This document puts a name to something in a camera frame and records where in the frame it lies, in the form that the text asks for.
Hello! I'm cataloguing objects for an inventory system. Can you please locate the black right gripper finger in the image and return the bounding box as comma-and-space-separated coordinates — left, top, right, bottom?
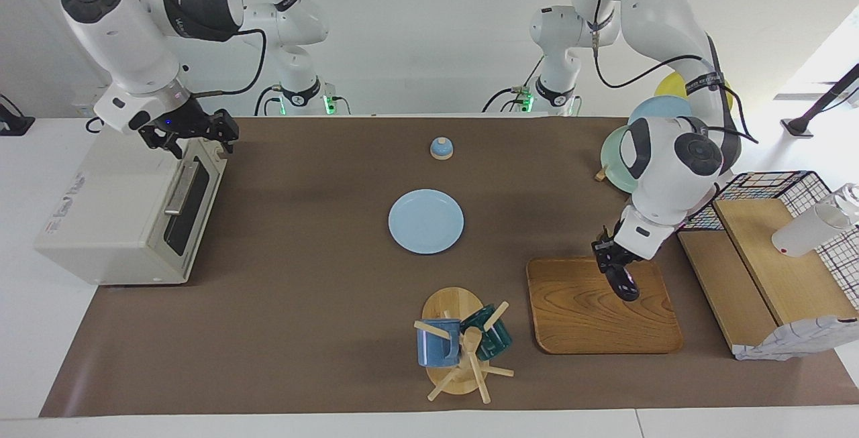
213, 123, 240, 155
156, 133, 186, 159

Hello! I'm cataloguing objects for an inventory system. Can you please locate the dark purple eggplant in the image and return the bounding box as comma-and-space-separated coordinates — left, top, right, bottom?
605, 264, 642, 303

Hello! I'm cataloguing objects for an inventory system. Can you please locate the glass oven door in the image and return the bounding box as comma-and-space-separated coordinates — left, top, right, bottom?
160, 140, 228, 272

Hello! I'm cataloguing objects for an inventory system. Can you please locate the light blue round plate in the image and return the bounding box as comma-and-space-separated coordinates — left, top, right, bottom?
388, 188, 465, 255

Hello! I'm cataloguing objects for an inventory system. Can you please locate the beige toaster oven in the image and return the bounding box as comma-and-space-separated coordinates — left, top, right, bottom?
35, 131, 229, 286

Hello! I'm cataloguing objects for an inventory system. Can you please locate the rectangular wooden tray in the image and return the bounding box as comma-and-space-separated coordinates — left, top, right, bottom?
526, 257, 684, 355

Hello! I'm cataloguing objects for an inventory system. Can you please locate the pale green plate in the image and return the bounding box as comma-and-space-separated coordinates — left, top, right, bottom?
599, 124, 646, 195

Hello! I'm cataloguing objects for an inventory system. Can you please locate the dark green mug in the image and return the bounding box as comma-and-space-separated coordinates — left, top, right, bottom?
461, 304, 513, 362

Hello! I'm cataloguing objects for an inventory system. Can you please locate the pale blue racked plate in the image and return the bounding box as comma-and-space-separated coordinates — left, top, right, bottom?
627, 95, 695, 127

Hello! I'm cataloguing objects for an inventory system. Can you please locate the wooden stepped shelf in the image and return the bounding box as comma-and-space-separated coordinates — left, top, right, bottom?
678, 198, 859, 353

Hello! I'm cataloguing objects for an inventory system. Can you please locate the wooden mug tree stand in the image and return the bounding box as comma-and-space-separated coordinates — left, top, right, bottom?
413, 286, 515, 404

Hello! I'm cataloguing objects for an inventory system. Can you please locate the black desk clamp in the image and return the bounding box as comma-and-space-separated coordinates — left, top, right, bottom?
0, 94, 36, 137

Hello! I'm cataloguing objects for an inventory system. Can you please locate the yellow plate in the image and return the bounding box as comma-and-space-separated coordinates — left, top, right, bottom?
654, 70, 734, 114

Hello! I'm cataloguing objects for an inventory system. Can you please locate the white cup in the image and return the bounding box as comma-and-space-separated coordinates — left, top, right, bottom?
772, 183, 859, 258

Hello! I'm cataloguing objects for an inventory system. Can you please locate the blue mug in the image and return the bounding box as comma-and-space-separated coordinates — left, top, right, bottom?
417, 319, 462, 368

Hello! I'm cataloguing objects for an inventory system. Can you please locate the brown table mat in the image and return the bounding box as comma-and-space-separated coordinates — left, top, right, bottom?
40, 116, 859, 419

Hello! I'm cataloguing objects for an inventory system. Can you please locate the black floor stand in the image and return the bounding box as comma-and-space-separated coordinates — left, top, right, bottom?
780, 62, 859, 138

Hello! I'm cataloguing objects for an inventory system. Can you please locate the black base cable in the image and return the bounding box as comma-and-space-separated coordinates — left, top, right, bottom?
483, 56, 546, 114
254, 83, 284, 117

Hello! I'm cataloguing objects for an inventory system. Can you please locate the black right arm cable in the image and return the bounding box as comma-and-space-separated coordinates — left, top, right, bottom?
191, 28, 268, 98

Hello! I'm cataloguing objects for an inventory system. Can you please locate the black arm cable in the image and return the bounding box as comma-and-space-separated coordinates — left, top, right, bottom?
191, 28, 268, 98
591, 0, 759, 145

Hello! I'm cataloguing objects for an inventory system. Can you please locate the black wire basket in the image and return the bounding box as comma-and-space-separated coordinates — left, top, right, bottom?
678, 171, 859, 311

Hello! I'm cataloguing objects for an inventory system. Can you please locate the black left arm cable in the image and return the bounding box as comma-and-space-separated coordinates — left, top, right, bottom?
591, 0, 759, 145

